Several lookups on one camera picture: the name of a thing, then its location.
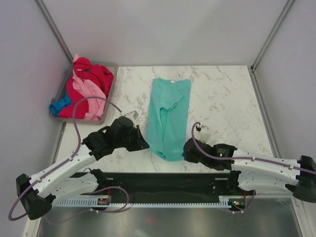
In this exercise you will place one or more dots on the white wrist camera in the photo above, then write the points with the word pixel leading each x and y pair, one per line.
pixel 133 116
pixel 203 133

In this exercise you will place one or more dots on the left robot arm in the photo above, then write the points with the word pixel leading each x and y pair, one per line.
pixel 38 193

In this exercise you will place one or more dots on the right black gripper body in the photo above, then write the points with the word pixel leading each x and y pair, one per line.
pixel 189 158

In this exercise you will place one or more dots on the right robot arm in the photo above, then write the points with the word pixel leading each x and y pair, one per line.
pixel 249 171

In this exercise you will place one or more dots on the teal t shirt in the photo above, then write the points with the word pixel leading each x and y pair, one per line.
pixel 167 118

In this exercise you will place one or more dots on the blue t shirt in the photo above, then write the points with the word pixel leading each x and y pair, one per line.
pixel 58 106

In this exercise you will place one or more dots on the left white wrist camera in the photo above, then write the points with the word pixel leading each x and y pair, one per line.
pixel 133 116

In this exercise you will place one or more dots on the magenta t shirt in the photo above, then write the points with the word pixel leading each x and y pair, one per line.
pixel 67 112

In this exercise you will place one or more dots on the grey plastic bin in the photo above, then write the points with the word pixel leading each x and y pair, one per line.
pixel 113 67

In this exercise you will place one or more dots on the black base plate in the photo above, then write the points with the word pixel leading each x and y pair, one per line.
pixel 168 187

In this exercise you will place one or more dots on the white slotted cable duct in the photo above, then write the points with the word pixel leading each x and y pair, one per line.
pixel 93 202

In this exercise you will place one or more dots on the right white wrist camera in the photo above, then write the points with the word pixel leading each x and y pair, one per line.
pixel 203 133

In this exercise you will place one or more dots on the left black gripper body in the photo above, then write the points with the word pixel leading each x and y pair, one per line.
pixel 121 142

